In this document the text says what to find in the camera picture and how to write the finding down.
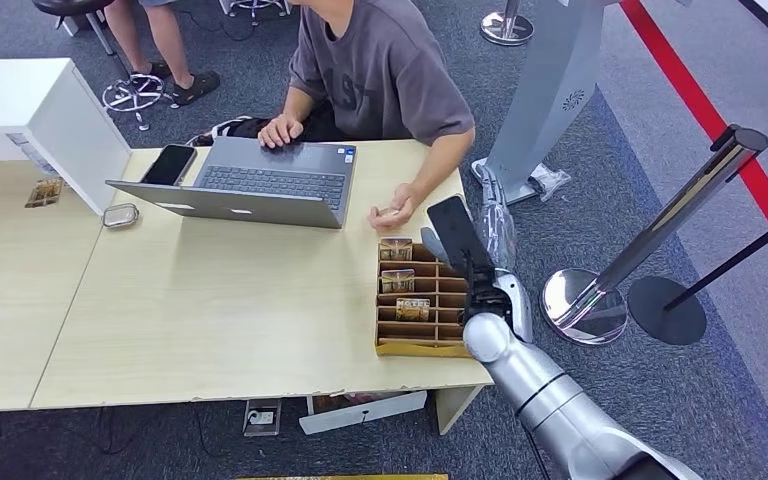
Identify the person's left hand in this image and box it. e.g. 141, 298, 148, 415
366, 183, 420, 233

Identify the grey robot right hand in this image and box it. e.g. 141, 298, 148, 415
473, 160, 519, 273

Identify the person's right hand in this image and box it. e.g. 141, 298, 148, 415
257, 112, 306, 150

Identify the brown picture card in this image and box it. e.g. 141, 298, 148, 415
380, 268, 417, 295
24, 177, 65, 210
378, 237, 414, 262

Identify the seated person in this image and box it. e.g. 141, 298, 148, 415
187, 0, 477, 233

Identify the wooden card organizer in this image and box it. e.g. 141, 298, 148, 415
374, 239, 475, 360

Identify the standing person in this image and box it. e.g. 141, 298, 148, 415
102, 0, 222, 107

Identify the grey laptop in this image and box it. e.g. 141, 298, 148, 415
106, 136, 359, 231

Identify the clear plastic bag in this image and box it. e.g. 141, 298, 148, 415
529, 163, 572, 203

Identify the black smartphone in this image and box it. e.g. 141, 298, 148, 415
140, 143, 199, 187

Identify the chrome chair base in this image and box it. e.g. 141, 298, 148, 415
228, 0, 289, 28
102, 72, 180, 132

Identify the grey kiosk stand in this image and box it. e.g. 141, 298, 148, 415
470, 0, 627, 207

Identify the beige desk leg panel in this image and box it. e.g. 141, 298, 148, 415
433, 384, 485, 437

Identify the chrome stanchion base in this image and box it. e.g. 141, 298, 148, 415
479, 0, 536, 48

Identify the white flat box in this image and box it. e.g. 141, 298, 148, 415
299, 390, 429, 437

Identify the white cabinet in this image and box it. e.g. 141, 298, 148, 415
0, 58, 134, 217

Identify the red barrier belt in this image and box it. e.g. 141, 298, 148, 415
619, 0, 768, 283

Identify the black round stool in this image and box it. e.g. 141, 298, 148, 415
31, 0, 120, 58

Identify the grey floor power socket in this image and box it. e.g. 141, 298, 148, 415
242, 398, 283, 439

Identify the chrome stanchion post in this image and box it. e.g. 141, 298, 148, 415
540, 124, 768, 347

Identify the black stanchion post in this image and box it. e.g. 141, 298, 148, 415
627, 201, 768, 347

